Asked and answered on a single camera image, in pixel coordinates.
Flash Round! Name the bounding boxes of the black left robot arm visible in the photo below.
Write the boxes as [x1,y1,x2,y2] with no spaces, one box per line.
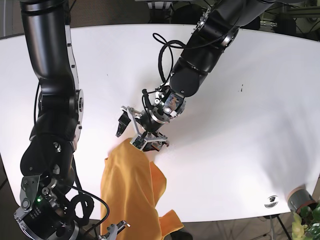
[116,0,274,152]

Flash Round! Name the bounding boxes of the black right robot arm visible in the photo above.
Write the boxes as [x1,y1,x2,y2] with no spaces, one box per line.
[14,0,128,240]

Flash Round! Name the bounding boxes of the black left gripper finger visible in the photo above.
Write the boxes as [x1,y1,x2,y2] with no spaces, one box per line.
[116,106,143,138]
[130,131,170,152]

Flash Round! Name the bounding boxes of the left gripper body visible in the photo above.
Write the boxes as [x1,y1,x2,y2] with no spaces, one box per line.
[141,87,186,133]

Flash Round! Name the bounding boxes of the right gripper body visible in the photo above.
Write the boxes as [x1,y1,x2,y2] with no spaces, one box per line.
[14,175,94,240]

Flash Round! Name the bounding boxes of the orange T-shirt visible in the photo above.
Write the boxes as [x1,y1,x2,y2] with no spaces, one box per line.
[100,139,184,240]

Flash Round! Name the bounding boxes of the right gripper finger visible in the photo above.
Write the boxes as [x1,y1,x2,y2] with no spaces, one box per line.
[99,221,131,240]

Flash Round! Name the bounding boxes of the grey plant pot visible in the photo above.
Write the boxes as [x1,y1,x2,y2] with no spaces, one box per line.
[287,187,317,214]

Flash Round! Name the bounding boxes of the right silver table grommet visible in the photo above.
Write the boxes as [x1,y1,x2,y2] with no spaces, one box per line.
[264,195,279,209]

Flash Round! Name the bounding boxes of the green potted plant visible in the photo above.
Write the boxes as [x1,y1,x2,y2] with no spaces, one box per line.
[291,202,320,240]

